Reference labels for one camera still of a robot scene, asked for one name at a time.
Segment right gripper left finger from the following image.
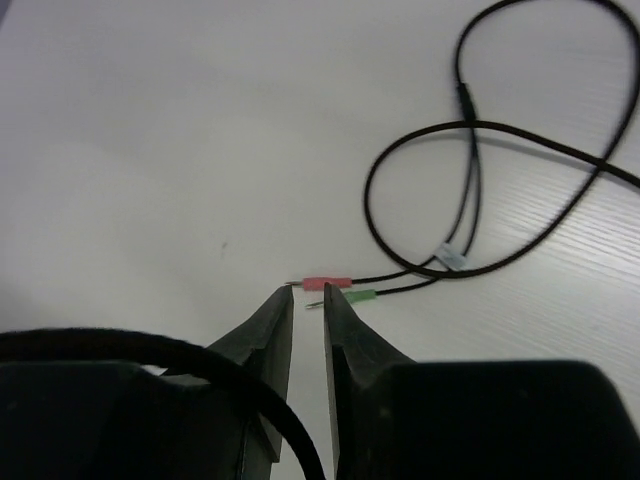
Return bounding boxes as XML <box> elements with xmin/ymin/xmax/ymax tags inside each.
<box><xmin>208</xmin><ymin>286</ymin><xmax>294</xmax><ymax>463</ymax></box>

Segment black headphone cable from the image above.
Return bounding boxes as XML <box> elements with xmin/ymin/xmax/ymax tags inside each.
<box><xmin>0</xmin><ymin>0</ymin><xmax>640</xmax><ymax>480</ymax></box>

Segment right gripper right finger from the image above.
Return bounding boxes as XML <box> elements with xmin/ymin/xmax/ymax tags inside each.
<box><xmin>324</xmin><ymin>284</ymin><xmax>414</xmax><ymax>479</ymax></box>

